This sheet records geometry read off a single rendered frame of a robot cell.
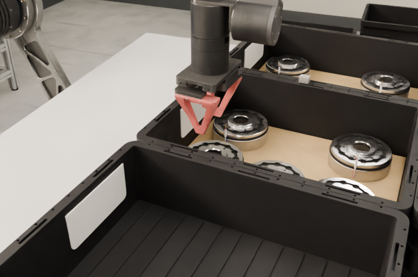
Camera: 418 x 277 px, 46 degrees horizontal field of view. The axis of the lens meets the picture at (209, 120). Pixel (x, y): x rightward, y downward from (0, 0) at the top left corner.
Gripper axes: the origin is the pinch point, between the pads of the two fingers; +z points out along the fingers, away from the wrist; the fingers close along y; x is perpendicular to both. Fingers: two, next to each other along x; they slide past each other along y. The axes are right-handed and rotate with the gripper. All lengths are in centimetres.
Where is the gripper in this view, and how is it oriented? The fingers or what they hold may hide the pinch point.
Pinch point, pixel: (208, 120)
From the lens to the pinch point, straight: 78.4
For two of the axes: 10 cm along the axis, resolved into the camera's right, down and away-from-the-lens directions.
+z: -0.1, 8.6, 5.0
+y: 4.4, -4.5, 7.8
